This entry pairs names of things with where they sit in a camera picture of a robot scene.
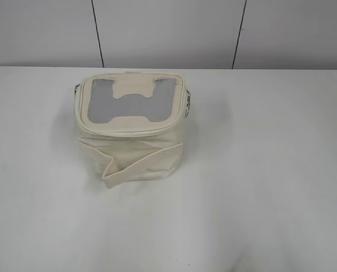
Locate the cream fabric zipper bag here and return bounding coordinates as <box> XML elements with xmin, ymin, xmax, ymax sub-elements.
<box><xmin>74</xmin><ymin>73</ymin><xmax>190</xmax><ymax>188</ymax></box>

